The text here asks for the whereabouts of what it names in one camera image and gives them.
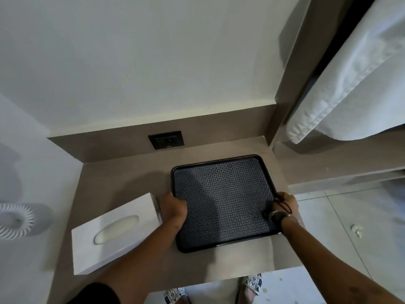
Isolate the person's left hand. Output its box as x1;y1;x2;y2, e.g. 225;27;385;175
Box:
159;192;188;226

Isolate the person's right hand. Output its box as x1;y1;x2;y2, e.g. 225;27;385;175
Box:
272;192;300;227

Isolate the black patterned tray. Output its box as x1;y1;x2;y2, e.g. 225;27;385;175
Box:
170;154;284;254

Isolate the person's right forearm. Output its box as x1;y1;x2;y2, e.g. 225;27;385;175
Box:
280;216;405;304

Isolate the person's left forearm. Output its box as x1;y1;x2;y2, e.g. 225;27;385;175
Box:
90;215;187;304

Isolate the black wristwatch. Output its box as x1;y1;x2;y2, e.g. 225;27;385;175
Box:
268;210;293;225

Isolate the white printed slipper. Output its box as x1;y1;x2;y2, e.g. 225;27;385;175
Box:
163;287;192;304
242;273;263;304

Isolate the white tissue box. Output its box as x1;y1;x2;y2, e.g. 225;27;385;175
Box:
71;193;163;276

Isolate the white hanging towel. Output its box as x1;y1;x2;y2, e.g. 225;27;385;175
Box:
286;0;405;145

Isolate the black sleeve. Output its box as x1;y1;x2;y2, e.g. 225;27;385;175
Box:
66;282;121;304

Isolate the black hair tie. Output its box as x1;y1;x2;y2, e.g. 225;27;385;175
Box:
273;196;292;216

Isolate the black wall socket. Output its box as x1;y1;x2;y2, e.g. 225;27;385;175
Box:
148;131;184;151

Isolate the brown wooden wardrobe frame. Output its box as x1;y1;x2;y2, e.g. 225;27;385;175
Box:
265;0;405;194

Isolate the white coiled cord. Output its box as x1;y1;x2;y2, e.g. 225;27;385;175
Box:
0;202;35;240

